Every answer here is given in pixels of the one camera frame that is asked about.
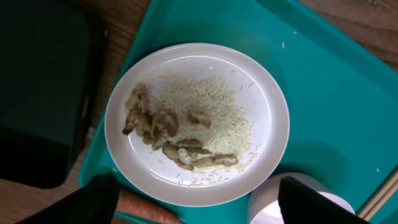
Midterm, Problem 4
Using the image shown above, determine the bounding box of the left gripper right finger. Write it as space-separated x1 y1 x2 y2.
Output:
278 176 369 224

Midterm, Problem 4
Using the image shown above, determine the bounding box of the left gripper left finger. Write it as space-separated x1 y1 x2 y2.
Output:
17 173 120 224

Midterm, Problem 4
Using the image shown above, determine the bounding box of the orange carrot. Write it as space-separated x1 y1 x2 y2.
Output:
116 189 182 224

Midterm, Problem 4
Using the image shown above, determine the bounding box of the white bowl middle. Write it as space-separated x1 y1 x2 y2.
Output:
247 172 355 224

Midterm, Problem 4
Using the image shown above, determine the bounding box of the right wooden chopstick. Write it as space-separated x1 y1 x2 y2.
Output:
362 183 398 222

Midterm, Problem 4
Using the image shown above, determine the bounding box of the wooden chopstick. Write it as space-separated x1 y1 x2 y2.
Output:
356 166 397 221
362 183 398 222

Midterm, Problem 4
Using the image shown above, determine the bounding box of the left wooden chopstick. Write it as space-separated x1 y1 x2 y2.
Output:
356 166 397 221

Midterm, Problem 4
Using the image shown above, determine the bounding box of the white plate with food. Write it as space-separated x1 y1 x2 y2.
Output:
104 43 290 207

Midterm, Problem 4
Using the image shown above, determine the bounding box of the peanut shells and rice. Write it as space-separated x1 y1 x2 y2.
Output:
123 72 261 187

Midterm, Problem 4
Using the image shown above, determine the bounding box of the black plastic bin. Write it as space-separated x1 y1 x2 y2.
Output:
1 0 104 189

